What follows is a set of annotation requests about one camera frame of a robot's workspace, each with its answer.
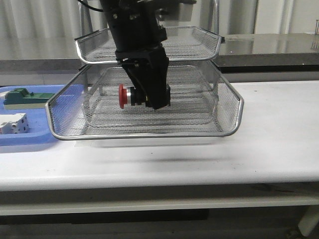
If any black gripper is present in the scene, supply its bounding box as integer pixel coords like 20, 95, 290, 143
115, 45, 169, 110

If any red emergency stop button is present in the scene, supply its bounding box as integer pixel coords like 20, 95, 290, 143
118, 83, 171, 110

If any silver mesh tray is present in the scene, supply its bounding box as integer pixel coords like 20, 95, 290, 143
45, 61, 244, 140
75, 26, 222, 64

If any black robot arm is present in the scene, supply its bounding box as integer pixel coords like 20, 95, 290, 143
100, 0, 196, 110

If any blue plastic tray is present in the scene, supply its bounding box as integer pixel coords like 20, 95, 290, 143
0, 85, 63, 146

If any green and beige module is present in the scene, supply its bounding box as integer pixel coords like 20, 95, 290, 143
3, 88, 54, 110

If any white circuit breaker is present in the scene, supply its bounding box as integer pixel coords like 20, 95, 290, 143
0, 113, 29, 134

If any dark countertop bench behind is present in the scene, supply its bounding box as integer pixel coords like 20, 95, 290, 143
0, 33, 319, 73

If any white table leg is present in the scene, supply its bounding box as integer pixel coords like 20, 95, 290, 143
298, 205, 319, 237

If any silver metal rack frame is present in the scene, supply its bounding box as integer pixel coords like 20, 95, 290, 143
78, 0, 226, 90

